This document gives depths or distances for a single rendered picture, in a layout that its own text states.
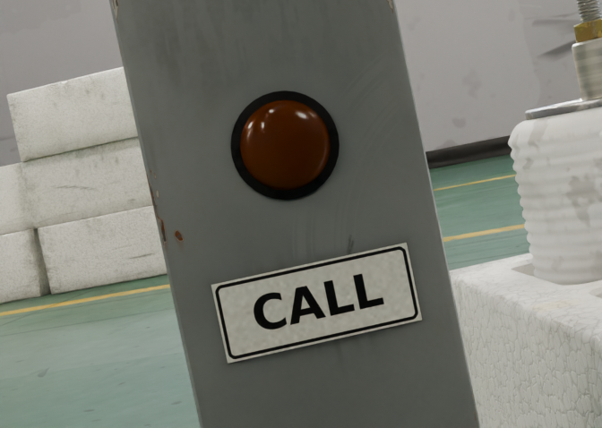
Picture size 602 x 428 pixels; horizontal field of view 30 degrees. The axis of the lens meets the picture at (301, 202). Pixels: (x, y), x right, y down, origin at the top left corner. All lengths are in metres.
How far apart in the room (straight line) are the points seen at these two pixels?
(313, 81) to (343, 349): 0.07
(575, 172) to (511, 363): 0.09
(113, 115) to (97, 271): 0.41
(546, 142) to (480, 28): 5.10
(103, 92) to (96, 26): 3.37
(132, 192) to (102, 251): 0.18
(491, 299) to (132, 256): 2.45
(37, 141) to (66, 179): 0.13
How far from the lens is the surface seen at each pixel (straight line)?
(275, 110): 0.28
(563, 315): 0.43
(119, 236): 2.93
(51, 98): 2.99
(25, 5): 6.50
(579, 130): 0.50
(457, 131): 5.63
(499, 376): 0.53
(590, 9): 0.54
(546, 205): 0.51
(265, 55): 0.28
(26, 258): 3.08
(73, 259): 3.00
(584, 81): 0.54
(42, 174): 3.03
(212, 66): 0.28
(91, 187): 2.96
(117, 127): 2.90
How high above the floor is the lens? 0.26
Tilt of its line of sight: 3 degrees down
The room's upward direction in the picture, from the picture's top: 12 degrees counter-clockwise
